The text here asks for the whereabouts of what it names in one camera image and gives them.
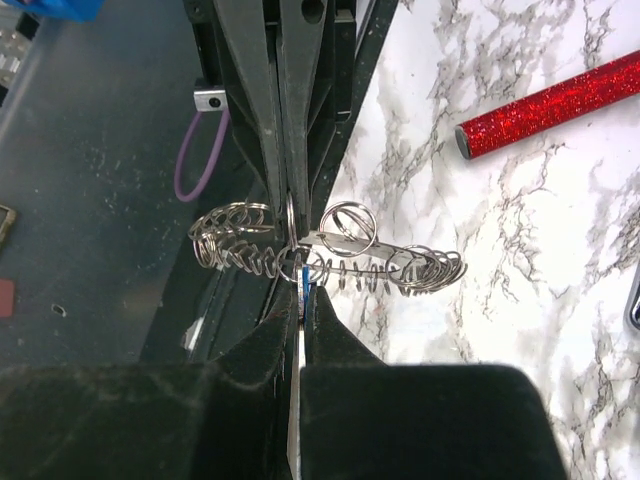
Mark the black poker chip case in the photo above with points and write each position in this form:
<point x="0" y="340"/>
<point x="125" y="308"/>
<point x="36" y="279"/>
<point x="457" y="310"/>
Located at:
<point x="631" y="314"/>

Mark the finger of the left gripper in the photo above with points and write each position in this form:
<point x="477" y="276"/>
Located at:
<point x="300" y="39"/>
<point x="251" y="80"/>

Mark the red toy microphone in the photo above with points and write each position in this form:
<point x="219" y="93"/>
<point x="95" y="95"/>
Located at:
<point x="577" y="96"/>

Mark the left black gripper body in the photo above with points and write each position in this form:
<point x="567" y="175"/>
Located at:
<point x="353" y="35"/>

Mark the blue key tag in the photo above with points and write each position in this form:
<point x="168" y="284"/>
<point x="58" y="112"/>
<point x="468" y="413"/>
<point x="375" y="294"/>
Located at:
<point x="303" y="292"/>

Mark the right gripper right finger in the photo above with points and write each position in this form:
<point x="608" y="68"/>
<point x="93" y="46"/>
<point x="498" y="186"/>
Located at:
<point x="363" y="419"/>

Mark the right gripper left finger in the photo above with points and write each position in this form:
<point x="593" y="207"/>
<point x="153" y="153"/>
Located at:
<point x="225" y="418"/>

